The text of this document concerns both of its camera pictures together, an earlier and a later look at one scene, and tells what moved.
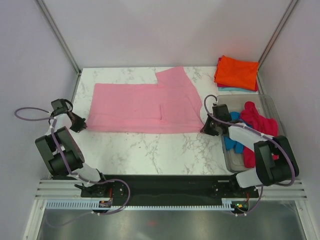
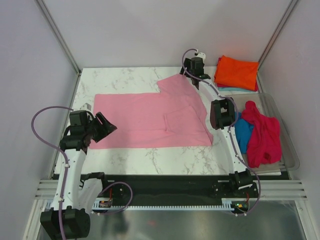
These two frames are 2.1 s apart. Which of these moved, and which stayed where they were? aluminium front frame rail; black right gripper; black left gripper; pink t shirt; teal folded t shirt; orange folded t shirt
Moved: black left gripper; black right gripper; pink t shirt
Stayed: teal folded t shirt; aluminium front frame rail; orange folded t shirt
